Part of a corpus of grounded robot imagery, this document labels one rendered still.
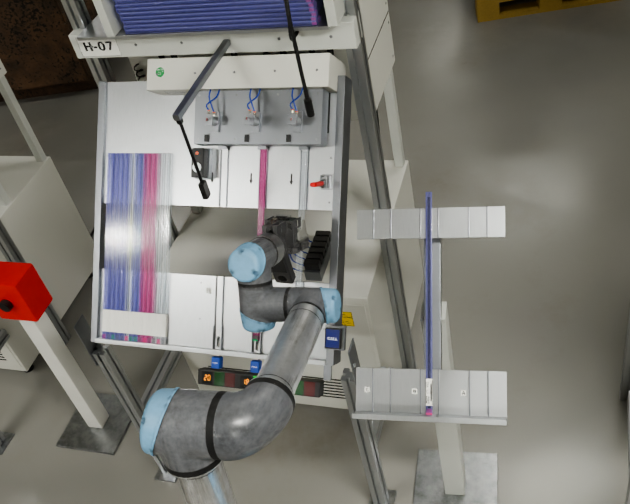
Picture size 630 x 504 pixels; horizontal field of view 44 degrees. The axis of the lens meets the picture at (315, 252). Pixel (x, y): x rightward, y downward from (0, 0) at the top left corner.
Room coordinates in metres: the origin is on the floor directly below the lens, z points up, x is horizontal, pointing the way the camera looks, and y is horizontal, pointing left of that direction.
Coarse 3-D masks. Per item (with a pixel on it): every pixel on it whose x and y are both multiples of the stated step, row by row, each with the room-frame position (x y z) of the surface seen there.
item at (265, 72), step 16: (160, 64) 1.85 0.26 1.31; (176, 64) 1.83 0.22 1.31; (192, 64) 1.81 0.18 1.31; (224, 64) 1.77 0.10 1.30; (240, 64) 1.75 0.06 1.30; (256, 64) 1.73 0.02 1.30; (272, 64) 1.71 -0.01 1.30; (288, 64) 1.69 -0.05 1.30; (304, 64) 1.67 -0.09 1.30; (320, 64) 1.66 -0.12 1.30; (336, 64) 1.69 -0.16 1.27; (160, 80) 1.82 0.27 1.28; (176, 80) 1.80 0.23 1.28; (192, 80) 1.78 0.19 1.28; (208, 80) 1.76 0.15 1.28; (224, 80) 1.74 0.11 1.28; (240, 80) 1.72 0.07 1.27; (256, 80) 1.70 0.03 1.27; (272, 80) 1.69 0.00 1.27; (288, 80) 1.67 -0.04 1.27; (320, 80) 1.63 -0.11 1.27; (336, 80) 1.67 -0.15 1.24
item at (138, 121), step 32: (128, 96) 1.92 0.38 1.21; (160, 96) 1.88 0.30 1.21; (128, 128) 1.87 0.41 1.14; (160, 128) 1.82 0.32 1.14; (192, 128) 1.78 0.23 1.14; (224, 160) 1.69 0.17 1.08; (256, 160) 1.65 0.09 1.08; (288, 160) 1.62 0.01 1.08; (320, 160) 1.58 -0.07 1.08; (192, 192) 1.68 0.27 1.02; (224, 192) 1.64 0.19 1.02; (256, 192) 1.60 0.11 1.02; (288, 192) 1.57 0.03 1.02; (320, 192) 1.53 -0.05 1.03
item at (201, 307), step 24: (192, 288) 1.52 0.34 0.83; (216, 288) 1.49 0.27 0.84; (168, 312) 1.51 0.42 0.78; (192, 312) 1.48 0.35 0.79; (216, 312) 1.45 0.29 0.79; (168, 336) 1.47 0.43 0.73; (192, 336) 1.44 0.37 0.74; (216, 336) 1.41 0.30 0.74; (240, 336) 1.39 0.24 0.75; (264, 336) 1.36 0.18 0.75
